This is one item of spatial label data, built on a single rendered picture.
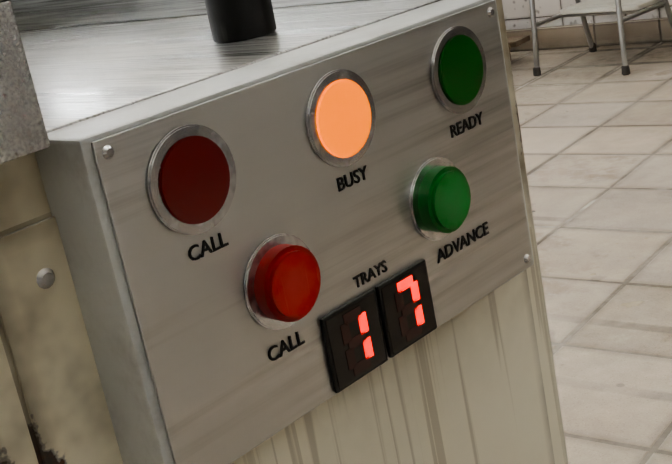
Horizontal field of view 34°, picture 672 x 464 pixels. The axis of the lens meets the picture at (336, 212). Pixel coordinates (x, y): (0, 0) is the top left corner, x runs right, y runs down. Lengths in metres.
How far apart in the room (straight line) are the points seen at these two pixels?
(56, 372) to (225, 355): 0.06
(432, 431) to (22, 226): 0.26
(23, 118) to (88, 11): 0.45
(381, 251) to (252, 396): 0.09
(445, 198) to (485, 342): 0.13
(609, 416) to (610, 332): 0.32
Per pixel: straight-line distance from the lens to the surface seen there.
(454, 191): 0.49
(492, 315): 0.59
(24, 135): 0.36
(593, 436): 1.82
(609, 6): 4.56
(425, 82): 0.49
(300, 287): 0.43
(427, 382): 0.56
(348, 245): 0.46
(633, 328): 2.16
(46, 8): 0.85
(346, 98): 0.45
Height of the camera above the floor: 0.90
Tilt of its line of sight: 17 degrees down
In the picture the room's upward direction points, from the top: 11 degrees counter-clockwise
